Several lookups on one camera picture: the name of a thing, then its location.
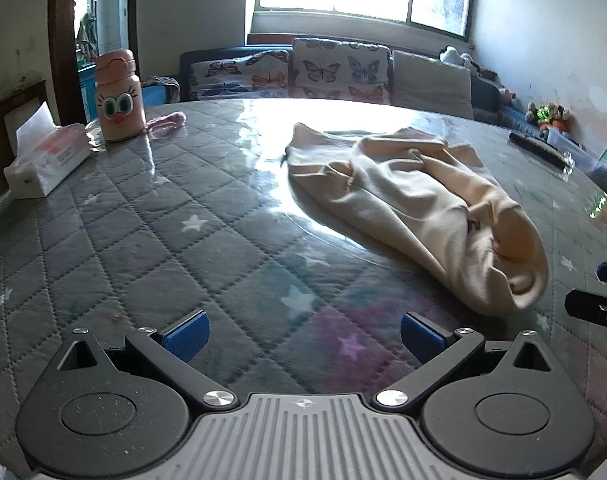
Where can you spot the dark wooden door frame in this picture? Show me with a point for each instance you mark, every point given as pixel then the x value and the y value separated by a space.
pixel 61 35

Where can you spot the clear plastic storage box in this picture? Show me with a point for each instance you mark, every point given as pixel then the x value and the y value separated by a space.
pixel 581 155

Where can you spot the pink cartoon water bottle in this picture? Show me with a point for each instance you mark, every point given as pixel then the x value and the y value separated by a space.
pixel 116 105

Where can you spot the colourful plush toys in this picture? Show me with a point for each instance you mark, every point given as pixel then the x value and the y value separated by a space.
pixel 546 115

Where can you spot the plain grey cushion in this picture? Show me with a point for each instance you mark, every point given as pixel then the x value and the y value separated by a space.
pixel 428 85

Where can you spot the grey clothing on chair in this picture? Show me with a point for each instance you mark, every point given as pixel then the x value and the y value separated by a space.
pixel 161 82

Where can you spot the dark blue sofa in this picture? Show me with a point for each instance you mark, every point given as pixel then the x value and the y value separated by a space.
pixel 203 55

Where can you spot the black remote control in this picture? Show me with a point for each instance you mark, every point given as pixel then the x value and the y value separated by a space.
pixel 533 145

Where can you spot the small butterfly print cushion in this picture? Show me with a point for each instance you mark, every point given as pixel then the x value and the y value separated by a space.
pixel 243 77

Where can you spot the pink plush toy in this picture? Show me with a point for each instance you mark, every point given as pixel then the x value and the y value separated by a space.
pixel 506 95

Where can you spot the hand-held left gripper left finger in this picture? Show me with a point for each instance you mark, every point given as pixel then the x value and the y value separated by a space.
pixel 186 335

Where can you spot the clear plastic wrapper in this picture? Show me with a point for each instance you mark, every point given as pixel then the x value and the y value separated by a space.
pixel 566 167

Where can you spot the white tissue pack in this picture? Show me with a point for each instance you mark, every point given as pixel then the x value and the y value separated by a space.
pixel 43 165

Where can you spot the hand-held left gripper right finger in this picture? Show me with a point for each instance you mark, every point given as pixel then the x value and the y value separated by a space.
pixel 422 336

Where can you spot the white panda plush toy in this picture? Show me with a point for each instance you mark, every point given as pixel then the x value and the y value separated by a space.
pixel 451 55

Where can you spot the beige garment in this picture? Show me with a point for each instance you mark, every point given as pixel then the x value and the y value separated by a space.
pixel 408 200

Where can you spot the wooden cabinet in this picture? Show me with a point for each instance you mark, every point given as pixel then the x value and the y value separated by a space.
pixel 13 105

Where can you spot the large butterfly print cushion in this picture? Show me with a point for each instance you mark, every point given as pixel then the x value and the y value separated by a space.
pixel 333 70

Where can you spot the blue chair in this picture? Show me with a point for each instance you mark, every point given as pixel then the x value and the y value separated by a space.
pixel 156 95

